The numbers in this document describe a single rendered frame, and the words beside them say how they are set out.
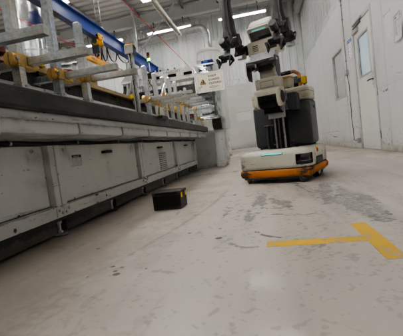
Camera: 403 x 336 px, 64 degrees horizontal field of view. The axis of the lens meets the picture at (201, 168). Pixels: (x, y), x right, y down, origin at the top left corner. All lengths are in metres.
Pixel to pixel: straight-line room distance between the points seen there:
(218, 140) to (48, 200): 3.96
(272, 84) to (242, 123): 8.97
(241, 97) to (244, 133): 1.29
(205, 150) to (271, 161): 2.98
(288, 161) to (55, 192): 1.76
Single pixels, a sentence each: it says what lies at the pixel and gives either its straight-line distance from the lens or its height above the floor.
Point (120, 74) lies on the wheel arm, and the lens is 1.86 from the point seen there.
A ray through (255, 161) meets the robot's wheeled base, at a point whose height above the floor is 0.21.
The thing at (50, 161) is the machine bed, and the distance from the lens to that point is 1.88.
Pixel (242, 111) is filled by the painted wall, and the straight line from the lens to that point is 11.81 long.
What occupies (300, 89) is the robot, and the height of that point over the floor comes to 0.78.
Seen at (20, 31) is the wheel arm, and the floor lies 0.82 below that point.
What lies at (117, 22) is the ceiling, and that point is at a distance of 12.23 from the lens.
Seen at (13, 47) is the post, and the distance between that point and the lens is 1.51.
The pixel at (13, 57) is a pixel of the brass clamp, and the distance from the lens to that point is 1.47.
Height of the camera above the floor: 0.39
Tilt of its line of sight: 4 degrees down
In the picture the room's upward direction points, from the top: 7 degrees counter-clockwise
